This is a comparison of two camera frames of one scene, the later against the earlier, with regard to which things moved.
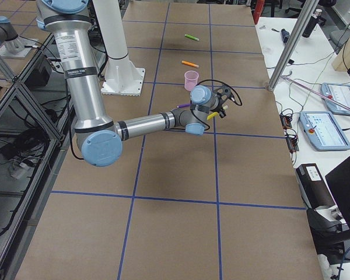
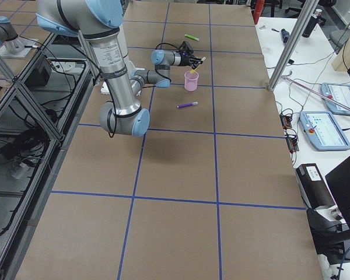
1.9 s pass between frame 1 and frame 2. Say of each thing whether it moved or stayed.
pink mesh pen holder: stayed
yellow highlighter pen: moved
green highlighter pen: stayed
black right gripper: moved
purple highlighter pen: stayed
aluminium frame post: stayed
